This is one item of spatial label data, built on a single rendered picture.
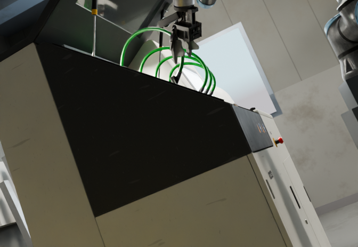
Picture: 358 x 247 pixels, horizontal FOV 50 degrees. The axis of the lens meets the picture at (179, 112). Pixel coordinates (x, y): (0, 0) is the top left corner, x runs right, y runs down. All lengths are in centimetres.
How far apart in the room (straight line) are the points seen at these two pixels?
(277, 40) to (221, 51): 60
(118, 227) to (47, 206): 29
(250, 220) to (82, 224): 58
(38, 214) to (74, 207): 16
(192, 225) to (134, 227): 20
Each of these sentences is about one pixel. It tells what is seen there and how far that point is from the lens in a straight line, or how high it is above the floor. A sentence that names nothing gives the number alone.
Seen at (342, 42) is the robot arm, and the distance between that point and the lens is 151.
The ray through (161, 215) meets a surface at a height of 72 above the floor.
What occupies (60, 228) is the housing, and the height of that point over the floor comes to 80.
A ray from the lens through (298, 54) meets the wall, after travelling 420.
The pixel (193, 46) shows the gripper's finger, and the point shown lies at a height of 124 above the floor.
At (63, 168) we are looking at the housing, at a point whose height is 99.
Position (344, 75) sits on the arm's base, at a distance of 152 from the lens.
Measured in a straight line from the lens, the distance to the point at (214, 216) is 120.
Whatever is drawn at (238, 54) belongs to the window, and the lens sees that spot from 420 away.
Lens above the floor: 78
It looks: 10 degrees up
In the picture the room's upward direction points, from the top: 22 degrees counter-clockwise
